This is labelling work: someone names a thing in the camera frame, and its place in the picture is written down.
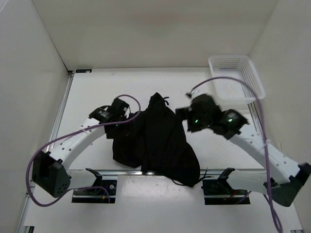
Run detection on aluminium right side rail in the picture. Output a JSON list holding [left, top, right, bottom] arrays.
[[247, 101, 278, 175]]

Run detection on white perforated plastic basket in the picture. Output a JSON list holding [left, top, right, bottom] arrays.
[[208, 55, 265, 105]]

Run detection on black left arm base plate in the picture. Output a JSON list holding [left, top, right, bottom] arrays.
[[71, 176, 118, 204]]

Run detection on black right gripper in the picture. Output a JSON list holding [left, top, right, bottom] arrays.
[[173, 107, 209, 135]]

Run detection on black trousers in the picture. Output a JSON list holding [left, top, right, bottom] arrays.
[[112, 93, 200, 187]]

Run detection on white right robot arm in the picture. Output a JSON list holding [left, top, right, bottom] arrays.
[[175, 94, 311, 207]]

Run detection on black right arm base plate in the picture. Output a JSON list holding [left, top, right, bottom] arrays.
[[201, 179, 250, 205]]

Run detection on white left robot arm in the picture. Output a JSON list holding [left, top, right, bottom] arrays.
[[32, 98, 129, 198]]

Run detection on aluminium left side rail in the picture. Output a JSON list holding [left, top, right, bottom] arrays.
[[49, 71, 75, 141]]

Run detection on aluminium front rail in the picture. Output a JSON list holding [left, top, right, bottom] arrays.
[[70, 168, 277, 178]]

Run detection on aluminium rail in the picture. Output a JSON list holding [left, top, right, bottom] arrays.
[[247, 101, 278, 175], [49, 71, 75, 141], [70, 168, 277, 178]]

